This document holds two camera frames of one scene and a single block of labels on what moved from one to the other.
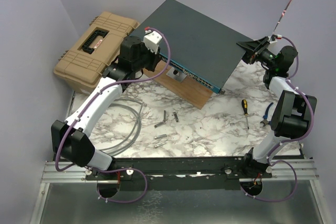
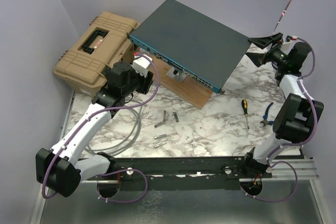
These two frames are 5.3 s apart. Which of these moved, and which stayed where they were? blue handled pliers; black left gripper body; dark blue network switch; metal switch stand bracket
Moved: black left gripper body
Stayed: blue handled pliers; dark blue network switch; metal switch stand bracket
